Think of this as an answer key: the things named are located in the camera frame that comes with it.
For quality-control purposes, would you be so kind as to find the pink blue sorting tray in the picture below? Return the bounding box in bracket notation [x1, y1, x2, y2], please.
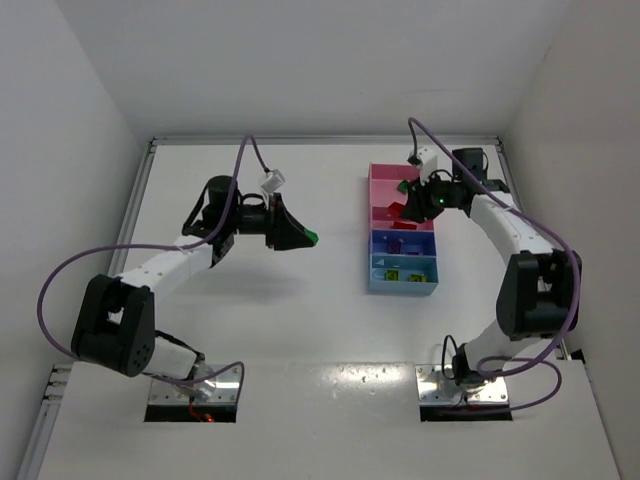
[368, 163, 439, 296]

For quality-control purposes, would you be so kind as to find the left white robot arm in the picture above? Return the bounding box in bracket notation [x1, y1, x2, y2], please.
[71, 175, 318, 385]

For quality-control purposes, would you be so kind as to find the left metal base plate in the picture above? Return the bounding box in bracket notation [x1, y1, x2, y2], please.
[148, 362, 244, 407]

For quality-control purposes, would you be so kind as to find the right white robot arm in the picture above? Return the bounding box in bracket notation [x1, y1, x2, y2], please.
[401, 148, 582, 386]

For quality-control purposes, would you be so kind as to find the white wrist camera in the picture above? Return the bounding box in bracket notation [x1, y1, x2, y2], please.
[407, 147, 438, 184]
[259, 169, 286, 195]

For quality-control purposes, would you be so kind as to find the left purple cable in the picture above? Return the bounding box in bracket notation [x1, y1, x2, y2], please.
[38, 134, 271, 396]

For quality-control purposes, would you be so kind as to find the metal base plate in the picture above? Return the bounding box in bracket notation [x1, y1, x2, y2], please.
[148, 362, 244, 407]
[415, 364, 509, 407]

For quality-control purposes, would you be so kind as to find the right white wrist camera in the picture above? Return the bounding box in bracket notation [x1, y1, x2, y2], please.
[407, 147, 438, 184]

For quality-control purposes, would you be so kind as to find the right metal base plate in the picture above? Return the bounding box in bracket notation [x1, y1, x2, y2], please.
[415, 364, 509, 407]

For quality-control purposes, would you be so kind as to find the red rounded lego brick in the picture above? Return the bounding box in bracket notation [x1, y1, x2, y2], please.
[387, 202, 405, 218]

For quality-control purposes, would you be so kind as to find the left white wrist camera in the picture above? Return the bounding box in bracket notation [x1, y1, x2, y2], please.
[259, 169, 286, 195]

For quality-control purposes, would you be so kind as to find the purple rounded lego brick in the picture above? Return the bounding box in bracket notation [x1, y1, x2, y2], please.
[388, 239, 403, 254]

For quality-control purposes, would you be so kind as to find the small green lego brick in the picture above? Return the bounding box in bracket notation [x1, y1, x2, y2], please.
[305, 229, 319, 245]

